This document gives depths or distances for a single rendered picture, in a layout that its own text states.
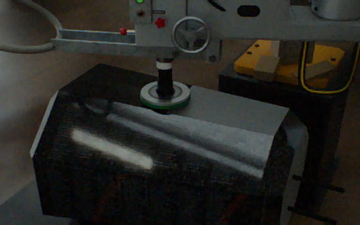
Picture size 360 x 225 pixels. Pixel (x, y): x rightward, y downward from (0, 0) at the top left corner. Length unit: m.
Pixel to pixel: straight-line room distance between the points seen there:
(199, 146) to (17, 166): 1.60
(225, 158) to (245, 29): 0.51
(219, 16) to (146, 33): 0.28
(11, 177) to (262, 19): 1.95
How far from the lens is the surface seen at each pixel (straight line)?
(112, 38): 2.02
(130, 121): 2.03
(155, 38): 1.81
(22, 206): 2.86
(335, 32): 1.84
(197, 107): 2.02
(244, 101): 2.08
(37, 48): 1.92
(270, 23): 1.79
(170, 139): 1.94
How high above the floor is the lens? 1.82
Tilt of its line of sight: 30 degrees down
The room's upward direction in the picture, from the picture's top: straight up
